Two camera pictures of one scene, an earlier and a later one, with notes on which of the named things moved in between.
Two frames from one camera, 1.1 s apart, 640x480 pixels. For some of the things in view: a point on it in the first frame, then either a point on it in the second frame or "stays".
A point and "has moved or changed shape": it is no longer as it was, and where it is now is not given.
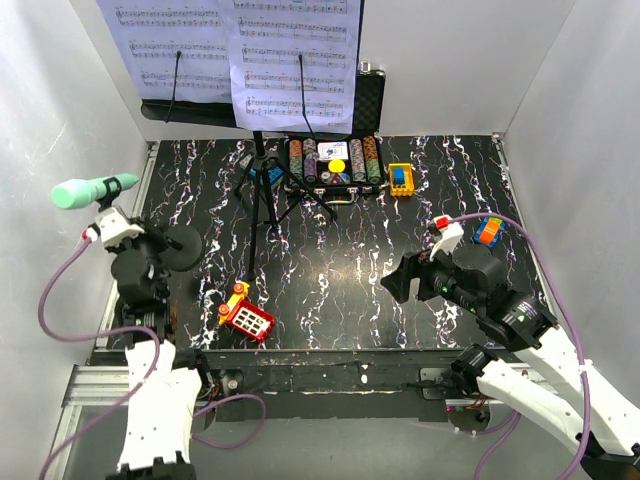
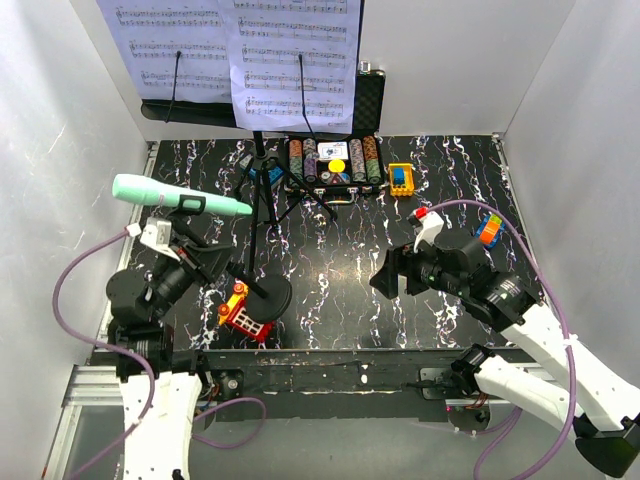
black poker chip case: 344,165 stays
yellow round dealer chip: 336,165 stays
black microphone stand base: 179,248 has moved or changed shape
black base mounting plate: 340,384 stays
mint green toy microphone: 79,192 -> 142,190
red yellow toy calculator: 244,315 stays
